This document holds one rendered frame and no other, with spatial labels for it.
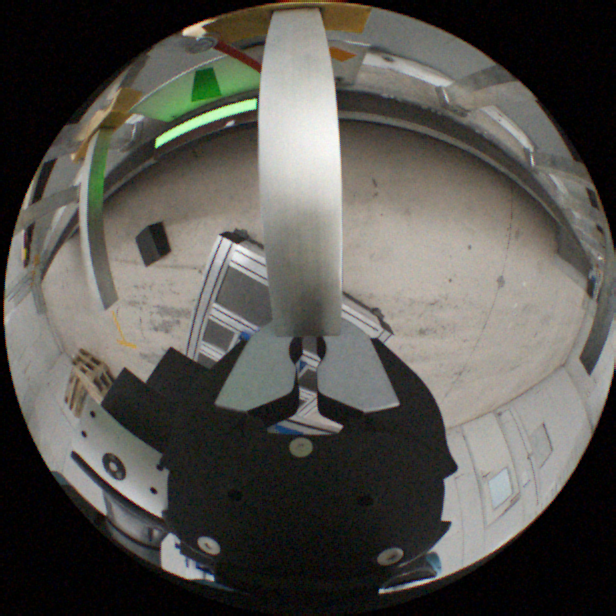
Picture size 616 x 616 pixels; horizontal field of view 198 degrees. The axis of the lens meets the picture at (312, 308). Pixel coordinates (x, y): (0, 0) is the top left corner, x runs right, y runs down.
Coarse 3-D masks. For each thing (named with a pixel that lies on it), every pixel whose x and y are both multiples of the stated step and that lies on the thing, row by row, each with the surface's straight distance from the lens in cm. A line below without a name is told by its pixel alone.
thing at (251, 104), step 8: (240, 104) 29; (248, 104) 29; (216, 112) 30; (224, 112) 30; (232, 112) 29; (192, 120) 32; (200, 120) 31; (208, 120) 30; (176, 128) 34; (184, 128) 32; (192, 128) 32; (160, 136) 36; (168, 136) 34; (160, 144) 35
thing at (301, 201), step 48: (288, 48) 12; (288, 96) 9; (288, 144) 8; (336, 144) 8; (288, 192) 8; (336, 192) 8; (288, 240) 8; (336, 240) 8; (288, 288) 8; (336, 288) 8; (288, 336) 10
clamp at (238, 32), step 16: (224, 16) 20; (240, 16) 20; (256, 16) 20; (336, 16) 20; (352, 16) 20; (368, 16) 21; (192, 32) 22; (224, 32) 21; (240, 32) 21; (256, 32) 22
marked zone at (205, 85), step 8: (200, 72) 26; (208, 72) 26; (200, 80) 27; (208, 80) 27; (216, 80) 28; (192, 88) 28; (200, 88) 29; (208, 88) 29; (216, 88) 29; (192, 96) 30; (200, 96) 30; (208, 96) 31; (216, 96) 31
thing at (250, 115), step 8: (248, 112) 28; (216, 120) 30; (224, 120) 29; (232, 120) 28; (240, 120) 28; (248, 120) 28; (200, 128) 30; (208, 128) 30; (216, 128) 29; (184, 136) 32; (192, 136) 31; (168, 144) 33; (176, 144) 32; (160, 152) 34
